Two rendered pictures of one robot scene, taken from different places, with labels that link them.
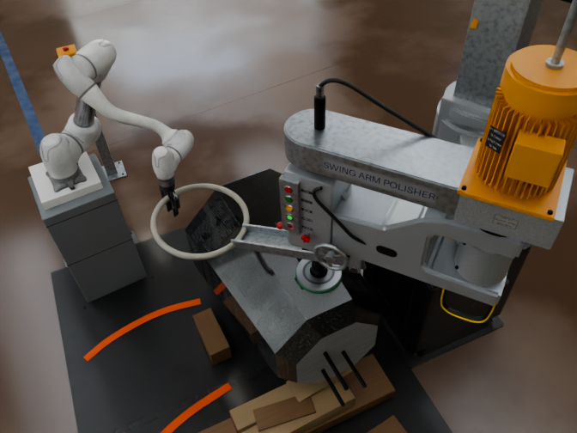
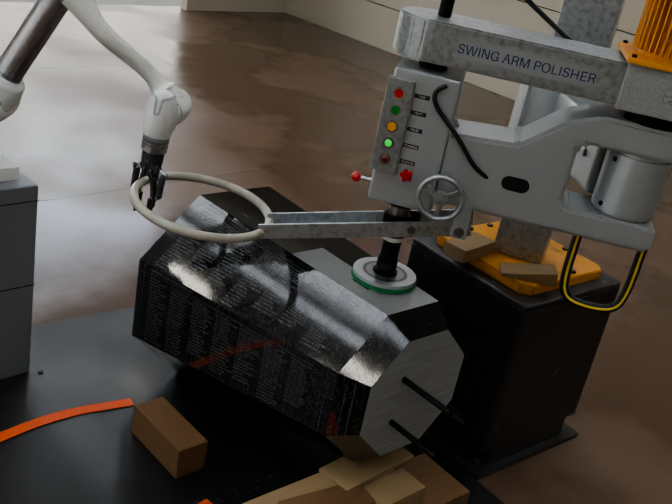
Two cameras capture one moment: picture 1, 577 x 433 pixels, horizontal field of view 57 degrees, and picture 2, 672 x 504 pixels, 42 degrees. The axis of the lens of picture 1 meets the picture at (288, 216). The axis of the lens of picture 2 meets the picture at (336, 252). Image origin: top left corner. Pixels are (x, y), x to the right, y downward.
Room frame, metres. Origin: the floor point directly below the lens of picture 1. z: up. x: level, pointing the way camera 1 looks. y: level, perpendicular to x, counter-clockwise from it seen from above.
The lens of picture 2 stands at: (-0.89, 1.02, 2.05)
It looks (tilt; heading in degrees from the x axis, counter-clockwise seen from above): 24 degrees down; 338
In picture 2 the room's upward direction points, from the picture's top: 12 degrees clockwise
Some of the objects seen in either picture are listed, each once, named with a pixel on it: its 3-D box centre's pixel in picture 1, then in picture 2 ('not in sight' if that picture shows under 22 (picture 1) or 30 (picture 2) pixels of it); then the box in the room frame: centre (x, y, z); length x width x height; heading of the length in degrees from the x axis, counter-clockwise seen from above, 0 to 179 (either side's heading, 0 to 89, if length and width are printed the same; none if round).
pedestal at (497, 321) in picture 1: (436, 268); (493, 339); (1.84, -0.83, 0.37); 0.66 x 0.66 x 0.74; 22
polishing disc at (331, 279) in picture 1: (318, 271); (384, 272); (1.52, -0.13, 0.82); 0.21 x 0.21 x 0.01
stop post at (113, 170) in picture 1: (91, 117); not in sight; (3.24, 1.39, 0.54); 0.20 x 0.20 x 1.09; 22
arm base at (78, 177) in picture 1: (65, 175); not in sight; (2.23, 1.22, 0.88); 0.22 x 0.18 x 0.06; 30
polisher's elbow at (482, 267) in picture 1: (485, 250); (630, 180); (1.20, -0.71, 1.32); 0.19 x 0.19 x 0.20
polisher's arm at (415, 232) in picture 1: (411, 236); (539, 173); (1.32, -0.47, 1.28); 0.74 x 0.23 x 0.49; 61
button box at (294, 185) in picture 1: (290, 205); (392, 125); (1.45, -0.01, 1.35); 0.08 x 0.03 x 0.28; 61
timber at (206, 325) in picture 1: (211, 336); (168, 436); (1.65, 0.49, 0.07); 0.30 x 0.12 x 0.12; 25
